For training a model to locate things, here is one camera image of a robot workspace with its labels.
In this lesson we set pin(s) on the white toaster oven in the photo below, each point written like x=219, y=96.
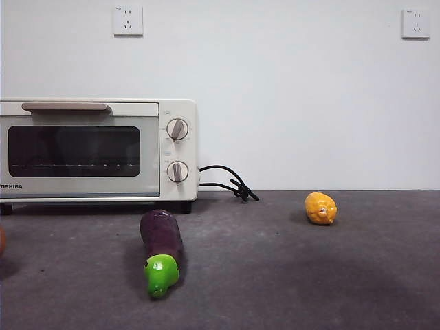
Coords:
x=190, y=154

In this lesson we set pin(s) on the brown potato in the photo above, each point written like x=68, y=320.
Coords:
x=2, y=240

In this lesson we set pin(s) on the beige oven knob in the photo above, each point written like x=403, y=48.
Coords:
x=177, y=129
x=177, y=172

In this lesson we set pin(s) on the purple eggplant green stem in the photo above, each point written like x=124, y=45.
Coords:
x=159, y=237

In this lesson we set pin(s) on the yellow corn cob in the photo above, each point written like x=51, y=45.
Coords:
x=319, y=208

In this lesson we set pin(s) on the white wall socket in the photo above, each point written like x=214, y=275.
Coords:
x=416, y=24
x=128, y=20

